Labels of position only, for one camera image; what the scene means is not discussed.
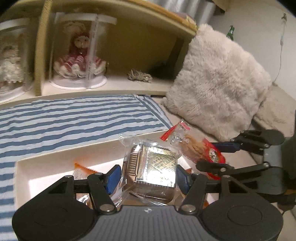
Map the red dress doll in case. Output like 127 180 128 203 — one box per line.
49 13 117 90

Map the green glass bottle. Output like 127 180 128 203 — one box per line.
226 25 235 41

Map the white cardboard tray box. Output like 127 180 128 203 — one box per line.
14 129 220 209

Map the tangled trinket on shelf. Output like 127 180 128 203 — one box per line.
127 69 152 83

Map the fluffy white pillow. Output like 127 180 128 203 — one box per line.
162 24 271 141

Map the red snack bag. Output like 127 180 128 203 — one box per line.
159 118 226 180

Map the blue white striped blanket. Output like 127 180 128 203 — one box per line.
1 94 171 240

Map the wooden headboard shelf unit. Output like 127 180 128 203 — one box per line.
1 1 197 106

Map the white dress doll in case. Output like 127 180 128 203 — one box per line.
1 18 36 103

